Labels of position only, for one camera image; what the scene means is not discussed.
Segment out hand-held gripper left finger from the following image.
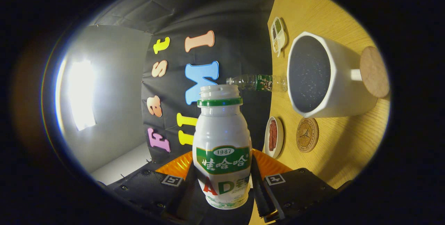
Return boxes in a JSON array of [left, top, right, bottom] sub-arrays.
[[101, 151, 206, 224]]

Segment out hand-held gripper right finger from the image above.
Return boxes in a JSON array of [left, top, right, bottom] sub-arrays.
[[251, 148, 352, 223]]

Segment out white juice bottle green label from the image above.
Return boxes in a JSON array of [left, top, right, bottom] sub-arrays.
[[192, 85, 252, 210]]

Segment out round wooden coaster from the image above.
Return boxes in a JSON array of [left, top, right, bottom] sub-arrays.
[[297, 118, 319, 153]]

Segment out white cup with wooden handle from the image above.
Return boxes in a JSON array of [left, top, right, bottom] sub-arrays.
[[287, 32, 390, 118]]

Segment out clear plastic water bottle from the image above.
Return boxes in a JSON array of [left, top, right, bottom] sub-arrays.
[[226, 74, 288, 93]]

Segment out round white plate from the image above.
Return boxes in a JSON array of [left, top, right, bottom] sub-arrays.
[[264, 116, 284, 159]]

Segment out red sausages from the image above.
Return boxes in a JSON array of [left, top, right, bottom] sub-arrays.
[[268, 120, 278, 152]]

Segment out wooden table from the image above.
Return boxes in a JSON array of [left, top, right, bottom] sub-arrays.
[[249, 0, 390, 225]]

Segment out ceiling light panel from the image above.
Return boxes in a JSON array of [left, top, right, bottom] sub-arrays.
[[68, 60, 97, 131]]

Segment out white divided dish with beans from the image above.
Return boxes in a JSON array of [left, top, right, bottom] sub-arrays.
[[270, 17, 288, 57]]

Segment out black backdrop cloth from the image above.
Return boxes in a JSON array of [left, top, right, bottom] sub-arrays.
[[90, 0, 278, 166]]

